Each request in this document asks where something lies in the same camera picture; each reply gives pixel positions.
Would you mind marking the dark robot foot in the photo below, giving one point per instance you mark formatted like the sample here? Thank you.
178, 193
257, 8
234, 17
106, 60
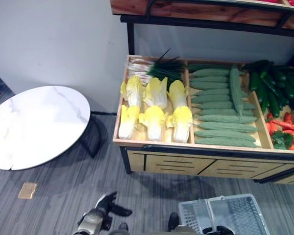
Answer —
123, 226
173, 220

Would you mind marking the wooden shelf with black frame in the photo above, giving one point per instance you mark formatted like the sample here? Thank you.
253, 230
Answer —
198, 9

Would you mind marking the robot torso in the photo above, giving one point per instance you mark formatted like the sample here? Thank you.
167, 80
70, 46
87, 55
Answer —
186, 231

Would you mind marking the bunch of green scallions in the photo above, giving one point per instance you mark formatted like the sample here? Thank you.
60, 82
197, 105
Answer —
161, 69

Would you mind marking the wooden vegetable display stand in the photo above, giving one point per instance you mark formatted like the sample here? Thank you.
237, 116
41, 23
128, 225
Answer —
176, 165

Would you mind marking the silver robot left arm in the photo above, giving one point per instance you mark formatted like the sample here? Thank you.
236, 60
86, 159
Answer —
90, 221

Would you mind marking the napa cabbage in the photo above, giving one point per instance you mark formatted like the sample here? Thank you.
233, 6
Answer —
133, 91
177, 94
181, 123
156, 93
153, 122
127, 121

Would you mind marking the dark robot right foot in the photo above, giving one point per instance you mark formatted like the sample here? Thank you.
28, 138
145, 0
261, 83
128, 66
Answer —
173, 220

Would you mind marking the dark robot left foot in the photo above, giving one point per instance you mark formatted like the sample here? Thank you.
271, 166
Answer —
123, 226

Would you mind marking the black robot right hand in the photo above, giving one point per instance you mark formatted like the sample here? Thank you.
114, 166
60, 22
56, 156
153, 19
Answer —
218, 230

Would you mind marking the round white marble table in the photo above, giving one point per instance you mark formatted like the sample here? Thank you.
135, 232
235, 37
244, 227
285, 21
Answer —
36, 127

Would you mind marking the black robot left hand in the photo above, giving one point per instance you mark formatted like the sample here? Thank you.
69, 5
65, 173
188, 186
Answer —
105, 204

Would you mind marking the green bitter gourd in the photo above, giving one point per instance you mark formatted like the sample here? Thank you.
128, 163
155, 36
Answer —
223, 119
215, 112
208, 79
210, 92
203, 66
210, 72
223, 135
208, 85
210, 98
225, 127
225, 142

